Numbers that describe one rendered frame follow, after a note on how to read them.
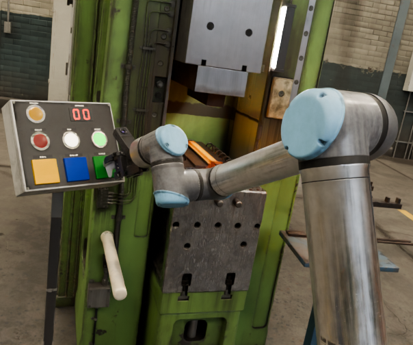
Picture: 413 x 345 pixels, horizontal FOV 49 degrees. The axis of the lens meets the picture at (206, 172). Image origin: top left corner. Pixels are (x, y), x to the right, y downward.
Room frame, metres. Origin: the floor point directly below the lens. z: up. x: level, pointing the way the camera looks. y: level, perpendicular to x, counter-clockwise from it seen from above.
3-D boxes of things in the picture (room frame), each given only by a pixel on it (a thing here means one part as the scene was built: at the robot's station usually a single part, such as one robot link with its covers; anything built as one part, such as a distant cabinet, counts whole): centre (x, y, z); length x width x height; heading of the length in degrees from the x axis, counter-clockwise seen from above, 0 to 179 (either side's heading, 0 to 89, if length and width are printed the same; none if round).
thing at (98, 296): (1.72, 0.37, 0.36); 0.09 x 0.07 x 0.12; 110
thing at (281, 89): (1.96, -0.26, 1.27); 0.09 x 0.02 x 0.17; 110
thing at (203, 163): (1.92, 0.07, 0.96); 0.42 x 0.20 x 0.09; 20
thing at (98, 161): (1.44, 0.34, 1.01); 0.07 x 0.05 x 0.07; 135
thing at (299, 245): (1.76, -0.58, 0.71); 0.40 x 0.30 x 0.02; 102
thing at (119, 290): (1.53, 0.29, 0.62); 0.44 x 0.05 x 0.05; 20
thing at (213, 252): (1.95, 0.02, 0.69); 0.56 x 0.38 x 0.45; 20
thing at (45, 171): (1.30, 0.48, 1.01); 0.07 x 0.05 x 0.07; 135
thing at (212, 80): (1.92, 0.07, 1.32); 0.42 x 0.20 x 0.10; 20
